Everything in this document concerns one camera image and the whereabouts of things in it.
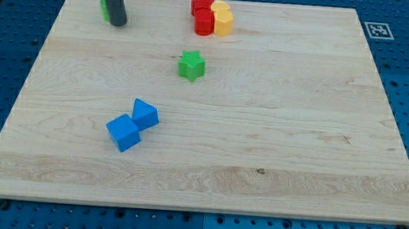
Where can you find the green block behind arm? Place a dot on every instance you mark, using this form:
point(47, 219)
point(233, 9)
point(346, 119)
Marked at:
point(104, 10)

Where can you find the green star block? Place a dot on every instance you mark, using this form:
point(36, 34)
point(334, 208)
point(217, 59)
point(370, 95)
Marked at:
point(191, 65)

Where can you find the red star block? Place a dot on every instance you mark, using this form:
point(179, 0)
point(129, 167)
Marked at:
point(200, 4)

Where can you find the blue triangle block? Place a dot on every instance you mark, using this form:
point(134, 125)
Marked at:
point(144, 115)

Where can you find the blue cube block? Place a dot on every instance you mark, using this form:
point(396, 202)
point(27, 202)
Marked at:
point(123, 132)

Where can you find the light wooden board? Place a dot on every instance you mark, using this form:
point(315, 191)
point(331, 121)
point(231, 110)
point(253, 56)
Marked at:
point(290, 119)

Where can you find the red cylinder block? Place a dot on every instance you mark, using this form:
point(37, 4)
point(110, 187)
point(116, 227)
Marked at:
point(204, 22)

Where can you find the yellow hexagon block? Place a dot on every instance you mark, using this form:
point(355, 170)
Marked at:
point(223, 22)

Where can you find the yellow heart block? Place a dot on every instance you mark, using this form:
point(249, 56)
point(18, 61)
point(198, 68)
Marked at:
point(218, 5)

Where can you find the white fiducial marker tag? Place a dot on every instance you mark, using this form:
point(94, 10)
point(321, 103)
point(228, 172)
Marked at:
point(378, 30)

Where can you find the black bolt front left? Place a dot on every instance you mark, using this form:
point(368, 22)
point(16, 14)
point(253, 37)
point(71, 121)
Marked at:
point(4, 204)

